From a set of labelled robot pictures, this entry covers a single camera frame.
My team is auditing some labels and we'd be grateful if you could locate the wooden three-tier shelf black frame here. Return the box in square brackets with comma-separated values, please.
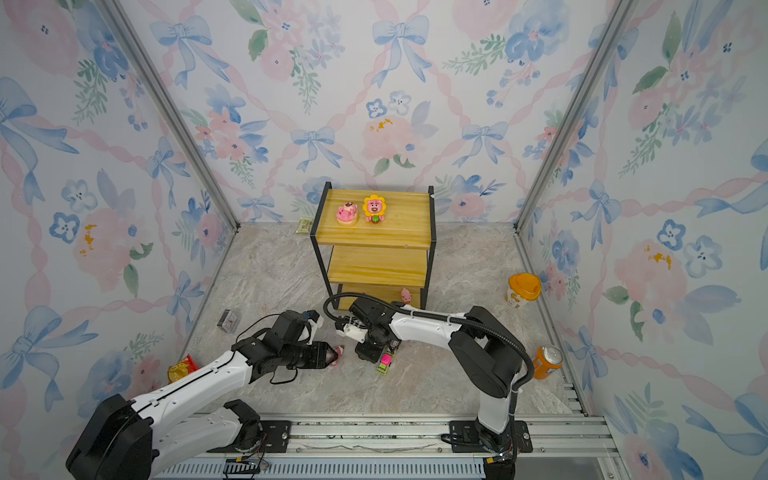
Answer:
[310, 182, 437, 310]

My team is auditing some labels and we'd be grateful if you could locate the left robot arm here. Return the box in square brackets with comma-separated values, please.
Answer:
[65, 310, 339, 479]

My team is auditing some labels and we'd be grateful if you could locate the orange soda can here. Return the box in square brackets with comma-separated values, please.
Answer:
[533, 345, 564, 380]

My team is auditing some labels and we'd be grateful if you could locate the green truck pink load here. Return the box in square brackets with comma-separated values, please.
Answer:
[377, 354, 392, 375]

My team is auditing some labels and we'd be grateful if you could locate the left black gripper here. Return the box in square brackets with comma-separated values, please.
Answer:
[282, 339, 340, 368]

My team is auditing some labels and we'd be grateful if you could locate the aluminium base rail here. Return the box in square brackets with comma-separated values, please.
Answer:
[104, 407, 631, 480]

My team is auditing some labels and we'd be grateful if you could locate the small pink bear figure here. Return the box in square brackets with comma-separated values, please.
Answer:
[331, 345, 344, 367]

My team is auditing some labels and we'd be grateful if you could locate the red snack bag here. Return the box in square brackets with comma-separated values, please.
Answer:
[167, 355, 199, 383]

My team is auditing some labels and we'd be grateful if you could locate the sunflower pink bear toy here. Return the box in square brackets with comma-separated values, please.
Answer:
[363, 194, 387, 224]

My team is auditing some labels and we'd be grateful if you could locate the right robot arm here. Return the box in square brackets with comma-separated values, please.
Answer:
[322, 293, 534, 458]

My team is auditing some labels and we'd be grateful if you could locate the small grey box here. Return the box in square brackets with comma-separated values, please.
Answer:
[217, 309, 240, 334]

